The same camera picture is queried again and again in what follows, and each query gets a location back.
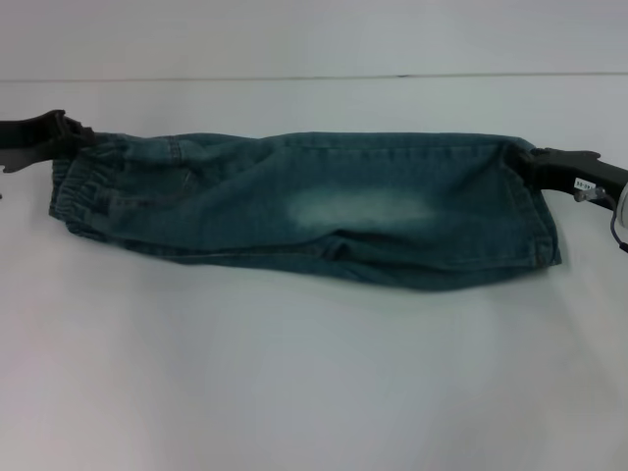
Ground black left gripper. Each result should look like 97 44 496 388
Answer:
0 109 98 174

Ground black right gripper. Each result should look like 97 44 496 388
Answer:
517 146 628 192

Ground blue denim shorts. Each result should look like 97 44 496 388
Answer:
47 130 565 293

